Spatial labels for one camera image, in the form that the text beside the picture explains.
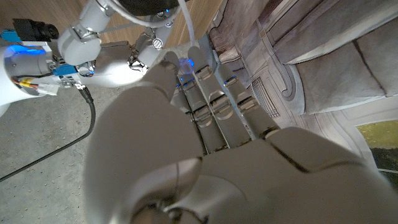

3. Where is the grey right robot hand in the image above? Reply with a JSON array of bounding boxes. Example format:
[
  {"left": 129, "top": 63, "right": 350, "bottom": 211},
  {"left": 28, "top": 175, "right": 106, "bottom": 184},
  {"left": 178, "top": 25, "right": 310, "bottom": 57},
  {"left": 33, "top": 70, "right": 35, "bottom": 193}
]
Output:
[{"left": 57, "top": 0, "right": 175, "bottom": 88}]

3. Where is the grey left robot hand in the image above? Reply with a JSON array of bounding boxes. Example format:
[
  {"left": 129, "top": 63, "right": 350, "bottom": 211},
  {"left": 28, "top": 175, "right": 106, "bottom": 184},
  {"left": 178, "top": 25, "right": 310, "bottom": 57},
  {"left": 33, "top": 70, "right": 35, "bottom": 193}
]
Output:
[{"left": 83, "top": 45, "right": 398, "bottom": 224}]

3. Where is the white Ethernet cable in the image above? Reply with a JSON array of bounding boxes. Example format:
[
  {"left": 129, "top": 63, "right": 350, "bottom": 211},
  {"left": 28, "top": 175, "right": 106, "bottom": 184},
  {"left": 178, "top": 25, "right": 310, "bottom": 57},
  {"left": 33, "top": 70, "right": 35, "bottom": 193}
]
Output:
[{"left": 105, "top": 0, "right": 197, "bottom": 49}]

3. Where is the printed sofa room backdrop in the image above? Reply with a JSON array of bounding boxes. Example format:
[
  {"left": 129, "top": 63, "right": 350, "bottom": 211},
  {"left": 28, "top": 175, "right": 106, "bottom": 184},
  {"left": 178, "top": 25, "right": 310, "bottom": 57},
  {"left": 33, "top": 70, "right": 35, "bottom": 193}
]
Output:
[{"left": 207, "top": 0, "right": 398, "bottom": 189}]

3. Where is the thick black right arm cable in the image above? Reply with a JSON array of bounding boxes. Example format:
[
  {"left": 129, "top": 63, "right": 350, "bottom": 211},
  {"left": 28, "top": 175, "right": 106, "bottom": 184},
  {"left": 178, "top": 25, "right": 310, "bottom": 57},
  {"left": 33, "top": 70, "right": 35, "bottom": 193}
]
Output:
[{"left": 0, "top": 85, "right": 97, "bottom": 184}]

